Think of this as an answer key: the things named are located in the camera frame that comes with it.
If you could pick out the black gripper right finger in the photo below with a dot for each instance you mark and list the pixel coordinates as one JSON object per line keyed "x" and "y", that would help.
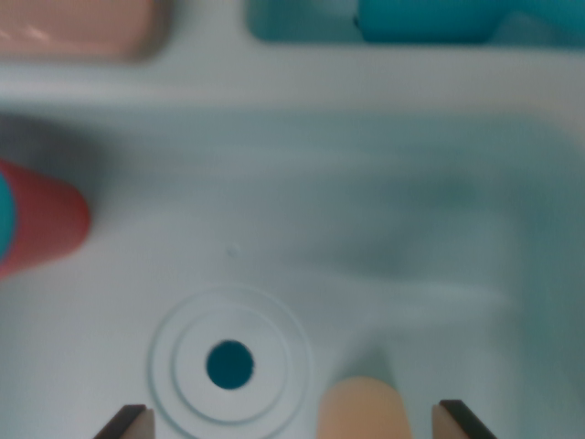
{"x": 457, "y": 423}

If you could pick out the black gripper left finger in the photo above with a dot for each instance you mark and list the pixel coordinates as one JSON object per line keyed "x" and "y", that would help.
{"x": 132, "y": 425}

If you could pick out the teal toy dish brush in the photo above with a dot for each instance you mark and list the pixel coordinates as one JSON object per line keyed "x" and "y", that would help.
{"x": 411, "y": 18}

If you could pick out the grey toy faucet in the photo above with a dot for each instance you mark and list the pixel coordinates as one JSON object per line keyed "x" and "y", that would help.
{"x": 68, "y": 27}

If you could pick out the cream detergent bottle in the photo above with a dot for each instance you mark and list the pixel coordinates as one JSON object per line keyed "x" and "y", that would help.
{"x": 361, "y": 411}

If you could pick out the red toy cup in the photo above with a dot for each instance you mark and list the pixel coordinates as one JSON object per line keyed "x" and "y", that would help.
{"x": 45, "y": 219}

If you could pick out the light blue toy sink unit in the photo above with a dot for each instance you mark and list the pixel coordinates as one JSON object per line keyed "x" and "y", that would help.
{"x": 320, "y": 183}

